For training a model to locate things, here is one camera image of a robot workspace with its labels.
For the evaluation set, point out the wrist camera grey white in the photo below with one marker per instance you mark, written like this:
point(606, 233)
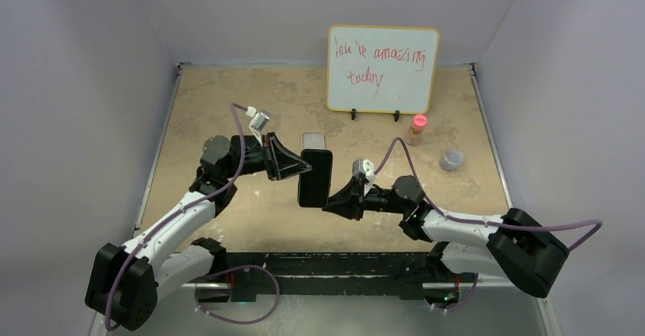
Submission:
point(258, 120)
point(364, 172)

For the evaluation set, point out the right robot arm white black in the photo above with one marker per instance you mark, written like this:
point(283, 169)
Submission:
point(513, 246)

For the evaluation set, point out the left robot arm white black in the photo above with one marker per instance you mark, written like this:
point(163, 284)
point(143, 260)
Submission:
point(126, 280)

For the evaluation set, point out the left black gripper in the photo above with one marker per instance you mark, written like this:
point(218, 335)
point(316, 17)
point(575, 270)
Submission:
point(279, 163)

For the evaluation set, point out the black phone without case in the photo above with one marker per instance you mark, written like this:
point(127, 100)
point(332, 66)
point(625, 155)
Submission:
point(314, 186)

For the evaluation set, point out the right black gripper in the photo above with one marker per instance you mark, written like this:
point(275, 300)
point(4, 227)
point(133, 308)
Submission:
point(350, 201)

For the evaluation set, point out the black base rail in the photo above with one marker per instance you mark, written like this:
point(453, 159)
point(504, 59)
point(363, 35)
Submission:
point(405, 275)

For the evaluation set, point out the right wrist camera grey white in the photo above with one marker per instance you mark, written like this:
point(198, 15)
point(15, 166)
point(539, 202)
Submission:
point(364, 172)

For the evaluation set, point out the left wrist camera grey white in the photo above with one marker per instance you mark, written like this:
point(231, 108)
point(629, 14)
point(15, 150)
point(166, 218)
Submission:
point(258, 120)

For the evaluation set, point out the white phone case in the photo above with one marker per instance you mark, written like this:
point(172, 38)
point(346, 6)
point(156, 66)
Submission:
point(313, 140)

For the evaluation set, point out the clear round lid container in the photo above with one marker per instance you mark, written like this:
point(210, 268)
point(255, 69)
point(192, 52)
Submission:
point(451, 159)

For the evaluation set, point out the pink capped small bottle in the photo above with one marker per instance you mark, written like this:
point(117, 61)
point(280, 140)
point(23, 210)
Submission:
point(418, 124)

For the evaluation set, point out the white board yellow frame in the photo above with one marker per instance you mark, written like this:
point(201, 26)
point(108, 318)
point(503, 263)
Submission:
point(381, 69)

